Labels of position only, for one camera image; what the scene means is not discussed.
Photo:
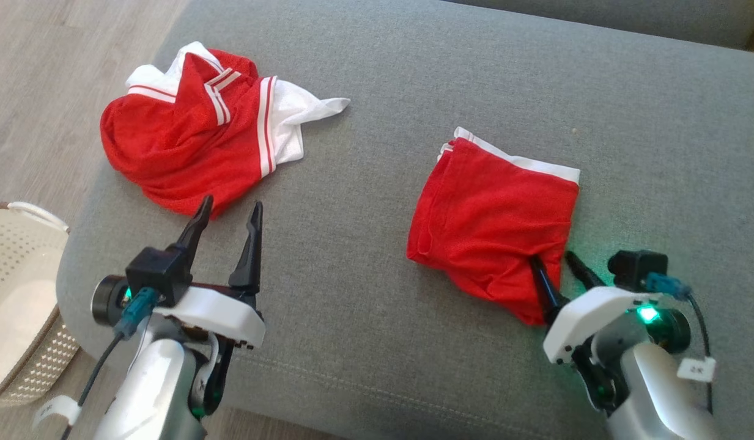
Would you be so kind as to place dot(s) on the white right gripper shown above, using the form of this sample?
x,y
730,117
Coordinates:
x,y
581,321

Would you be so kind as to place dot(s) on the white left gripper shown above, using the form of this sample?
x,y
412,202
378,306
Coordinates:
x,y
218,311

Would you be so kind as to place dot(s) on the red shorts with white hem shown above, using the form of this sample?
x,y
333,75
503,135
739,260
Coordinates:
x,y
487,220

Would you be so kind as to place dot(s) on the red jersey with white sleeves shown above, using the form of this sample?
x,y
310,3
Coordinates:
x,y
169,146

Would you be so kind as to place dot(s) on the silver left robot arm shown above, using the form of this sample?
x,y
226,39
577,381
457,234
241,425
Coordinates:
x,y
156,391

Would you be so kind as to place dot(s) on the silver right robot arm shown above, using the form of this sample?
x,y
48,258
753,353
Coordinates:
x,y
652,391

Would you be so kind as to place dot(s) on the cream perforated laundry basket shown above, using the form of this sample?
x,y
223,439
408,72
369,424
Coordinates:
x,y
16,293

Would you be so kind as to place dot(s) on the large grey sofa cushion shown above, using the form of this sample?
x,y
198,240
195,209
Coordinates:
x,y
383,91

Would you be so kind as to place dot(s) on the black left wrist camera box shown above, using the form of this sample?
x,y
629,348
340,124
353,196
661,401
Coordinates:
x,y
156,269

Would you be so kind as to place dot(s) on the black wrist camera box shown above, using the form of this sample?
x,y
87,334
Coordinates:
x,y
636,266
156,269

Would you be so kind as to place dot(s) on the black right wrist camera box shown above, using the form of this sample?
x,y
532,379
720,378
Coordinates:
x,y
636,266

